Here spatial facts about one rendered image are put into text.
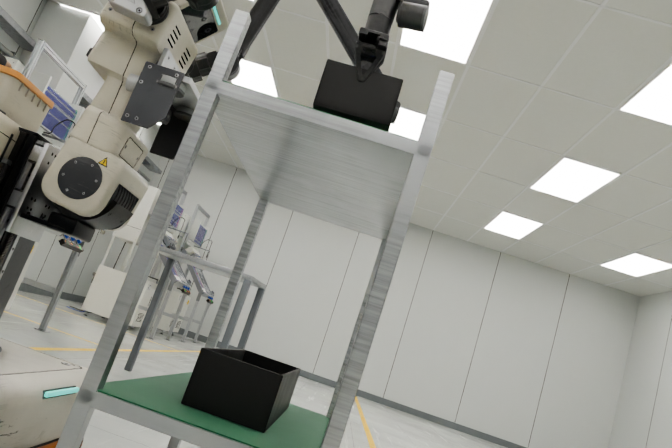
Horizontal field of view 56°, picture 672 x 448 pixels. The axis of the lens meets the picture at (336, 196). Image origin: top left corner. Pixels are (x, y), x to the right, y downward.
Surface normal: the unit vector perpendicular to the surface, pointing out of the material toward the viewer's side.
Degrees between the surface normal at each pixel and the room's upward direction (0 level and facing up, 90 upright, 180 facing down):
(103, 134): 90
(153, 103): 90
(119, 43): 90
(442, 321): 90
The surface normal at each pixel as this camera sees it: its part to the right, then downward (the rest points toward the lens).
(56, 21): 0.00, -0.24
